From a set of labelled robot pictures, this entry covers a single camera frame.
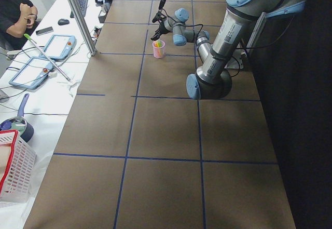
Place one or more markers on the pink mesh pen holder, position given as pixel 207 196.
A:
pixel 158 52

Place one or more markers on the black keyboard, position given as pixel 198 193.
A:
pixel 83 6

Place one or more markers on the black computer mouse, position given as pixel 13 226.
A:
pixel 63 22

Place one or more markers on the blue teach pendant far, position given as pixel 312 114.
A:
pixel 59 47

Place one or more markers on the blue teach pendant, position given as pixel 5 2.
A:
pixel 59 47
pixel 32 74

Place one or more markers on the black smartphone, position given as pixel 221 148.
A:
pixel 44 31

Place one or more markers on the blue teach pendant near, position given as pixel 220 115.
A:
pixel 32 74

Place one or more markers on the long metal rod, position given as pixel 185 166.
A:
pixel 46 56

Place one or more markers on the person in black shirt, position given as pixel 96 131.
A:
pixel 18 17

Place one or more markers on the blue frying pan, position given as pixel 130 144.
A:
pixel 19 123

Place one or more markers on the white red plastic basket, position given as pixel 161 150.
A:
pixel 17 162

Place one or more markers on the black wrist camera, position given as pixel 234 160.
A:
pixel 159 17

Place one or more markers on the aluminium frame post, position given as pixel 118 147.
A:
pixel 74 5

